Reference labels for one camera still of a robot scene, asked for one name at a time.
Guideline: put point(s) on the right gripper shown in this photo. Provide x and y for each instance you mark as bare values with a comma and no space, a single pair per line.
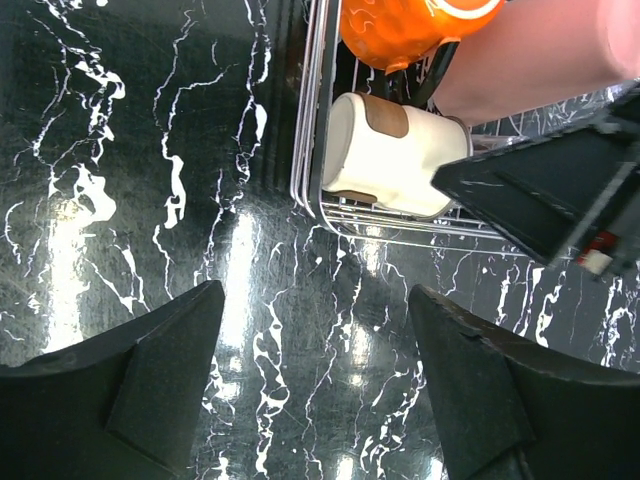
574,192

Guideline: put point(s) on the small clear plastic cup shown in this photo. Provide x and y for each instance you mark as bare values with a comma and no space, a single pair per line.
484,142

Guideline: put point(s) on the metal cup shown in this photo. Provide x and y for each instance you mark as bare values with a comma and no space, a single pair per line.
386,154

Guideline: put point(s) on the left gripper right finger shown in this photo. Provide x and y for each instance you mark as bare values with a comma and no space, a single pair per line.
506,407

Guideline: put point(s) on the wire dish rack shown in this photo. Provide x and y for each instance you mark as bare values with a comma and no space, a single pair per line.
339,214

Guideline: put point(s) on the orange cup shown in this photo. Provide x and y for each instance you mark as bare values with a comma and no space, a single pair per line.
391,35

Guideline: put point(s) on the pink plastic cup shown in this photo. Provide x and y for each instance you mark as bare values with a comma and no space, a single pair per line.
536,53

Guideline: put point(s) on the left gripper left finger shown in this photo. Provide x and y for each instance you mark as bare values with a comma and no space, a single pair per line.
123,404

